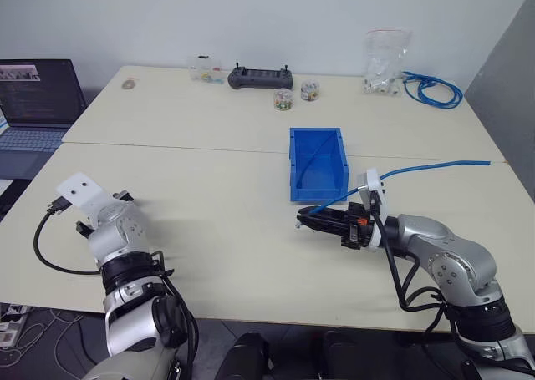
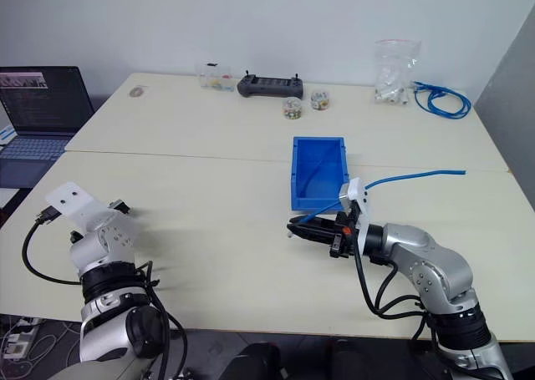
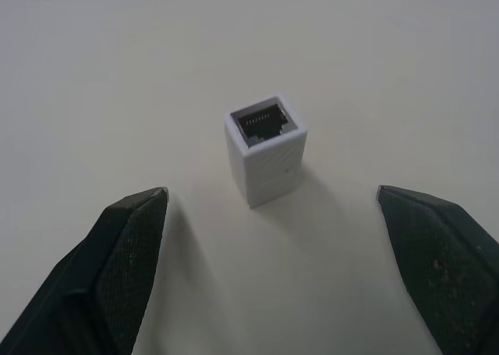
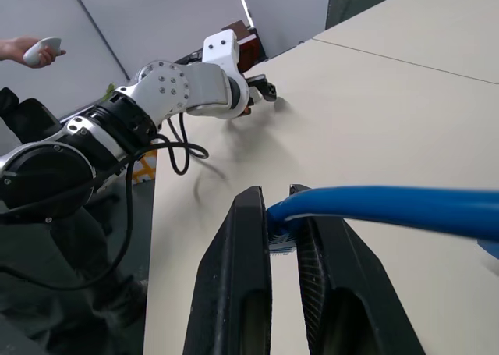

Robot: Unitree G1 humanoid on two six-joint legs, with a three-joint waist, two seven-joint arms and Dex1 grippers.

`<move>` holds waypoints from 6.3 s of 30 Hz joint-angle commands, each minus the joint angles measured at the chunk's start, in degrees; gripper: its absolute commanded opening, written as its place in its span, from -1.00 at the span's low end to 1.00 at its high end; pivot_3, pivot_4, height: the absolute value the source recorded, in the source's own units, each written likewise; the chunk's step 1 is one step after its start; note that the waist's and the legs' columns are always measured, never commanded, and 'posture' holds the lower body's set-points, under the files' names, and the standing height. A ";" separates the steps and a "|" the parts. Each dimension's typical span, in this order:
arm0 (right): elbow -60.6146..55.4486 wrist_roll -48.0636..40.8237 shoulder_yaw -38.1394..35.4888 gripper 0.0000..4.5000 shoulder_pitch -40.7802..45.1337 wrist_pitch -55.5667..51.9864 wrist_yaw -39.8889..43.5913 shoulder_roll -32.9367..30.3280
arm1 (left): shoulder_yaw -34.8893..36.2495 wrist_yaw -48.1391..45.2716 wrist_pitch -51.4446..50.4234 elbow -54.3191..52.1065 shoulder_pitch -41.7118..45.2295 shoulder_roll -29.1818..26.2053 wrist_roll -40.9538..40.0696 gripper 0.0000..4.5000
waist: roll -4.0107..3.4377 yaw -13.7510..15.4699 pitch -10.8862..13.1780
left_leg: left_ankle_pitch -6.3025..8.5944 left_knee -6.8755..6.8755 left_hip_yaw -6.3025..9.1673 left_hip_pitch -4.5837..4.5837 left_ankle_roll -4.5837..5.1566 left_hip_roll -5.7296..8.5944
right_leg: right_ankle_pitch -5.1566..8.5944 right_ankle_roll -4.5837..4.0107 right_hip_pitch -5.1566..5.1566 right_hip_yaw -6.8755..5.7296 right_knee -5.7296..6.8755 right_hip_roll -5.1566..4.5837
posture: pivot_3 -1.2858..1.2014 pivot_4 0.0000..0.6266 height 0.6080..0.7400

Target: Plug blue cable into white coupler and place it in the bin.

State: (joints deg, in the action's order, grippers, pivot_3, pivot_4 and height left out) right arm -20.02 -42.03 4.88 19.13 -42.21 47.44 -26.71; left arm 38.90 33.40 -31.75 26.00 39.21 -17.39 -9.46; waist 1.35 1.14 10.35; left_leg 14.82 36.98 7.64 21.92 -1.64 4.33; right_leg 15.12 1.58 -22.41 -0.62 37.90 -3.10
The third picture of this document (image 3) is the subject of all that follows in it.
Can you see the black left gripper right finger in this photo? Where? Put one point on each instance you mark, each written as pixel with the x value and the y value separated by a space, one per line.
pixel 440 269

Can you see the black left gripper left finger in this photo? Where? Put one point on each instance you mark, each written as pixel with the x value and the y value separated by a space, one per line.
pixel 97 277

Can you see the white ethernet coupler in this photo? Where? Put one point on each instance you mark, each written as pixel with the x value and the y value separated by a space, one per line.
pixel 266 152

